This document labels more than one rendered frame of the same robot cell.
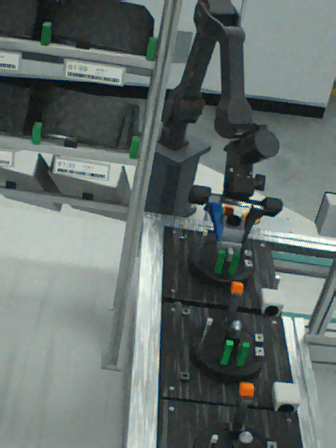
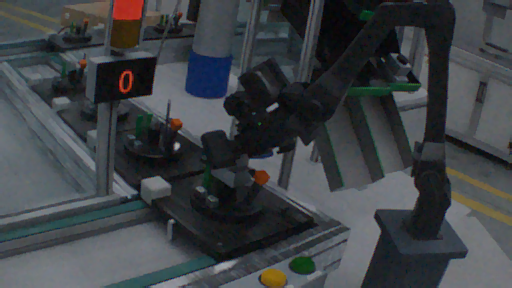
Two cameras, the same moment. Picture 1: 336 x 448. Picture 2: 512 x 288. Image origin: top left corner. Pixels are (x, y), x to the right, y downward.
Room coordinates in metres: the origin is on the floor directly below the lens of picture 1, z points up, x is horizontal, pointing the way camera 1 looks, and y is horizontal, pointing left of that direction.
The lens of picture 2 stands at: (1.81, -0.68, 1.47)
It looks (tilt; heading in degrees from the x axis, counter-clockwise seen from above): 22 degrees down; 139
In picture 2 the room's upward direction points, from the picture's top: 10 degrees clockwise
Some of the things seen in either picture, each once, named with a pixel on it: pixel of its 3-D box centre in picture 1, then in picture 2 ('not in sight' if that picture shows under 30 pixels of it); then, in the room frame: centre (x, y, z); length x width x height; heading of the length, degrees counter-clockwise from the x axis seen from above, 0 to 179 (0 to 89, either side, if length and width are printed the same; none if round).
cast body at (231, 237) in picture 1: (230, 235); (229, 159); (1.09, -0.12, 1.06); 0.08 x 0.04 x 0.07; 6
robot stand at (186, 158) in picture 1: (165, 176); (404, 275); (1.44, 0.04, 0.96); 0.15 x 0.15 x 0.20; 61
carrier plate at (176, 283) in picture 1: (220, 270); (225, 208); (1.10, -0.12, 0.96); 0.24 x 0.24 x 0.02; 6
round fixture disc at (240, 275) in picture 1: (222, 263); (227, 200); (1.10, -0.12, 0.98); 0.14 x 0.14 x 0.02
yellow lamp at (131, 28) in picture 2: not in sight; (124, 31); (1.01, -0.32, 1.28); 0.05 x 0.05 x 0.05
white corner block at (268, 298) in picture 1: (270, 303); (155, 191); (1.02, -0.23, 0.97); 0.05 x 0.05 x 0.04; 6
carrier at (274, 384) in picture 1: (232, 337); (154, 133); (0.85, -0.15, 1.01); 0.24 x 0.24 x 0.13; 6
